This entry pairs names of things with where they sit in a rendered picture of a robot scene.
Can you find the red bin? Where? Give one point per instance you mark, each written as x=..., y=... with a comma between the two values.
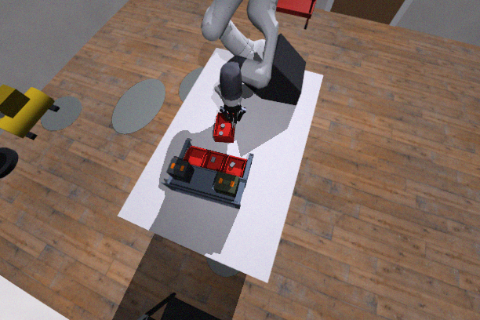
x=195, y=156
x=219, y=163
x=239, y=167
x=229, y=132

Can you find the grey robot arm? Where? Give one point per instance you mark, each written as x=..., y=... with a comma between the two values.
x=254, y=58

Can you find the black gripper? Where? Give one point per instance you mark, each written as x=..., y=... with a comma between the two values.
x=232, y=110

